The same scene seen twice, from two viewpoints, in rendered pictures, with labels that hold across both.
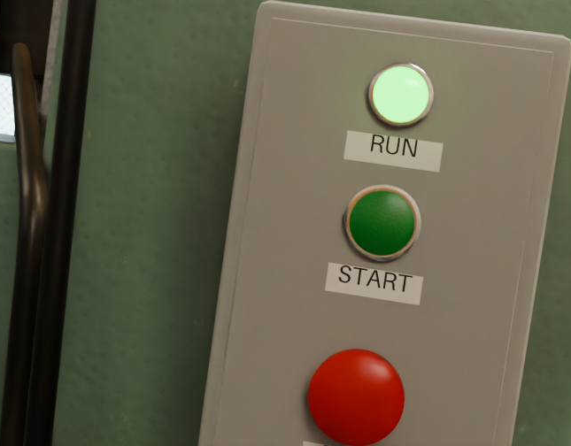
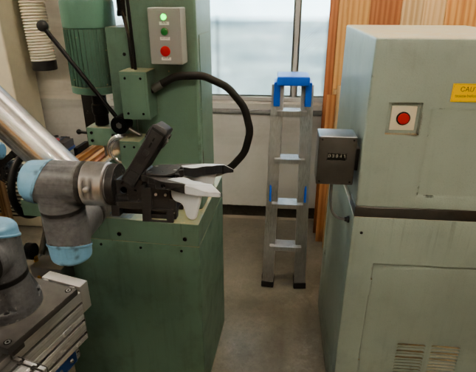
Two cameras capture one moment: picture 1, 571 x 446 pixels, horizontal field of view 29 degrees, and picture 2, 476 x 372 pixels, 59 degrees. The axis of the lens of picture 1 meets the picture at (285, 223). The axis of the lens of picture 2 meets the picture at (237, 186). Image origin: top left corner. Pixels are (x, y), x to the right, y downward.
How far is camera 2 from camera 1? 1.02 m
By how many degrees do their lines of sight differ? 20
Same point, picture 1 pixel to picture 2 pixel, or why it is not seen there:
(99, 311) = (139, 47)
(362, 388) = (164, 49)
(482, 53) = (170, 10)
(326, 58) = (155, 13)
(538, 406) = (191, 51)
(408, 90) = (163, 16)
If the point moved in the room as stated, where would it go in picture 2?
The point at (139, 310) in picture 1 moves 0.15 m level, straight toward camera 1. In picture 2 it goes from (144, 46) to (139, 52)
